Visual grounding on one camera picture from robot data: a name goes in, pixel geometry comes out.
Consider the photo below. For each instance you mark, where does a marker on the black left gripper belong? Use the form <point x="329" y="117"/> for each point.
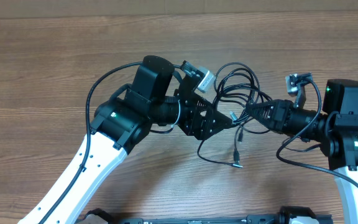
<point x="202" y="131"/>

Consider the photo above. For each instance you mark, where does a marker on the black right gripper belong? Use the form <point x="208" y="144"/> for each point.
<point x="279" y="111"/>

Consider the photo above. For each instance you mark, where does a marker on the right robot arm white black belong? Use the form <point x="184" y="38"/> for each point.
<point x="334" y="125"/>

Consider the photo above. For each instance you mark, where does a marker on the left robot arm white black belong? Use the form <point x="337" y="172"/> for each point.
<point x="162" y="93"/>

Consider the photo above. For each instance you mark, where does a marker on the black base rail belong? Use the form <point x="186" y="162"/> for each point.
<point x="286" y="215"/>

